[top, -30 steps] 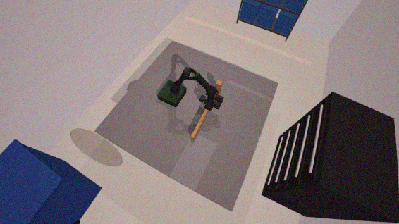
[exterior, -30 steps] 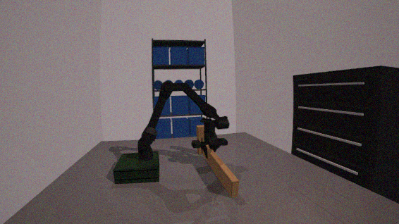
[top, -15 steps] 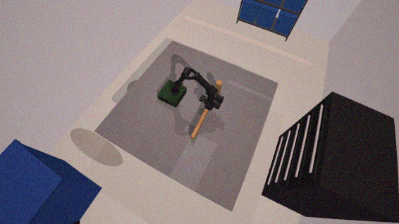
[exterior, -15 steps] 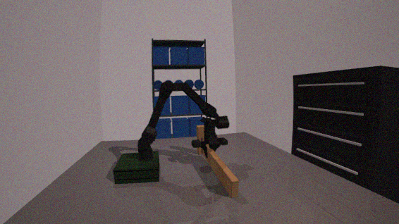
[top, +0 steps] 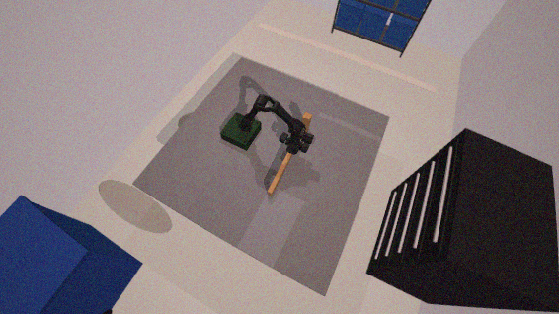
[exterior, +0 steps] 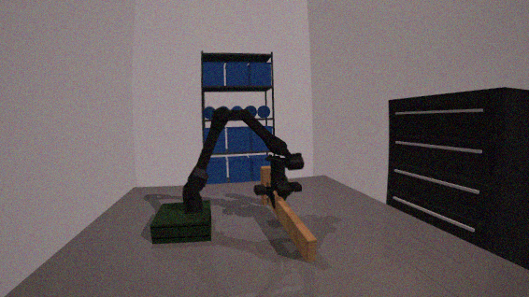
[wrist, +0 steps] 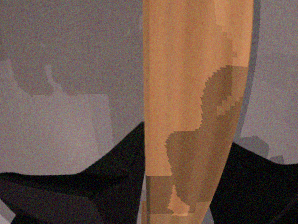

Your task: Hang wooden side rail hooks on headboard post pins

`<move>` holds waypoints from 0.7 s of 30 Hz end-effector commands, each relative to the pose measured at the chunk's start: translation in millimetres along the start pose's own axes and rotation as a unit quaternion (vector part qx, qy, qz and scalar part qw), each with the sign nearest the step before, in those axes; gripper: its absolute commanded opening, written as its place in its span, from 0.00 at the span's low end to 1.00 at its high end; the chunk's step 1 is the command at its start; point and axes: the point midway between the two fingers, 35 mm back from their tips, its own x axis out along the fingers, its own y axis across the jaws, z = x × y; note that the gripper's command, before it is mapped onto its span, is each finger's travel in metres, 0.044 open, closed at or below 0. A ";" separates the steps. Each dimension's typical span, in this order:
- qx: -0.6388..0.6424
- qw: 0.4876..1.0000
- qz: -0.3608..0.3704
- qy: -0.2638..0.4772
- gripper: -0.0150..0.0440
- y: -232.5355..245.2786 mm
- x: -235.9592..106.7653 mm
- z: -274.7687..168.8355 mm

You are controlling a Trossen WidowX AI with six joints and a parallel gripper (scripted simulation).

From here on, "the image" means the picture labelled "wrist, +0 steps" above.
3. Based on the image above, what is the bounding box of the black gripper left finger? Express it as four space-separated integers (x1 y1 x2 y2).
0 121 146 224

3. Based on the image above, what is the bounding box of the wooden board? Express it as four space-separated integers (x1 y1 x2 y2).
142 0 254 224

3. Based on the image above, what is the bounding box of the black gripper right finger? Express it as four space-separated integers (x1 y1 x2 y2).
209 141 298 224

